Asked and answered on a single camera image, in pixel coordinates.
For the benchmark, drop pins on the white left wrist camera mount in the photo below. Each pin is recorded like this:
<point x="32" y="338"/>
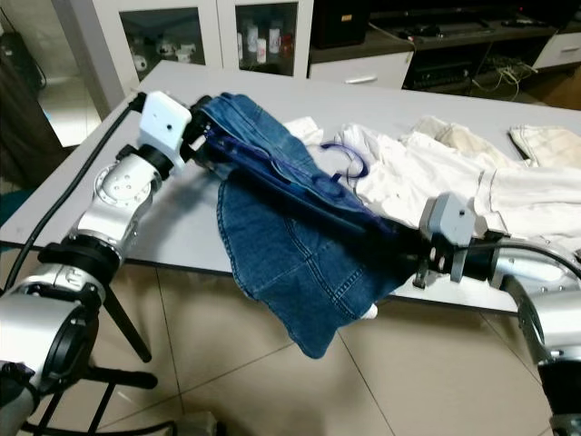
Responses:
<point x="165" y="123"/>

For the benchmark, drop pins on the grey robot leg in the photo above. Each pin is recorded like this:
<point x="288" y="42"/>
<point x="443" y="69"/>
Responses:
<point x="201" y="428"/>

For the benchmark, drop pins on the grey robot torso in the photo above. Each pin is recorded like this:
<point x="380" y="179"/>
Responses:
<point x="14" y="409"/>

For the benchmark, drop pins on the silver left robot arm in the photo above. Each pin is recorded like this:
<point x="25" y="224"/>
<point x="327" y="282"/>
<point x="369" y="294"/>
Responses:
<point x="118" y="195"/>

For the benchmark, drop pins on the dark tv console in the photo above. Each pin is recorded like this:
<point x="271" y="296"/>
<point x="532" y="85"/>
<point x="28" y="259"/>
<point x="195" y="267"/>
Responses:
<point x="454" y="32"/>

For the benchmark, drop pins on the wide white drawer front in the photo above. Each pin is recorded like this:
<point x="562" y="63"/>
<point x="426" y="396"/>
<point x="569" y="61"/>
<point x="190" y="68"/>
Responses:
<point x="359" y="71"/>

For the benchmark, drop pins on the white table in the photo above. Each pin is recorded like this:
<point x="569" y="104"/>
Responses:
<point x="363" y="102"/>

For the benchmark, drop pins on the dark grey hanging cloth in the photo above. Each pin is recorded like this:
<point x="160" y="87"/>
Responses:
<point x="32" y="118"/>

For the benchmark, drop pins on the purple plastic hanger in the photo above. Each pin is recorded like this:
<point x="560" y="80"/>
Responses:
<point x="362" y="162"/>

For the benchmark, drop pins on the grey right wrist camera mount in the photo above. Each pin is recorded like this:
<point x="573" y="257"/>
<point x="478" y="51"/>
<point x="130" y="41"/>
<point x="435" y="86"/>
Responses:
<point x="449" y="222"/>

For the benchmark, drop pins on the teal shaggy rug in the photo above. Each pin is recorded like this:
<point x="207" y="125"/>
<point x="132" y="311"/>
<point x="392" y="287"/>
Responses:
<point x="7" y="207"/>

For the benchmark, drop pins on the black speaker box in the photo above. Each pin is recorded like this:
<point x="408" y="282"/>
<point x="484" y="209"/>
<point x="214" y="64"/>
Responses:
<point x="340" y="23"/>

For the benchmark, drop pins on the blue denim skirt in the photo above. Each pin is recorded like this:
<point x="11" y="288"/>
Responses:
<point x="290" y="263"/>

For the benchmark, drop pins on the white glass door cabinet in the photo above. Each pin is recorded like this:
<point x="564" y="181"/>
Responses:
<point x="222" y="36"/>

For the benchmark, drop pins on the white crumpled garment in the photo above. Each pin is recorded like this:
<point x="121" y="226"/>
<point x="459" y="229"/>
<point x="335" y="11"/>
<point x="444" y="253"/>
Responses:
<point x="304" y="132"/>

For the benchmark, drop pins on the brown cardboard box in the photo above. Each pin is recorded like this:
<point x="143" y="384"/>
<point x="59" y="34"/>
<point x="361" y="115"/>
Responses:
<point x="558" y="89"/>

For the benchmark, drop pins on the black av receiver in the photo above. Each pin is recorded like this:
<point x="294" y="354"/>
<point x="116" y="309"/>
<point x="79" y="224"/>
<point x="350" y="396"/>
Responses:
<point x="445" y="73"/>

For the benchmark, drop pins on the small white drawer front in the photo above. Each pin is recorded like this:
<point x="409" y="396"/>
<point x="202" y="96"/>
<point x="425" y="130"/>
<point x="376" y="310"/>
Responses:
<point x="558" y="50"/>

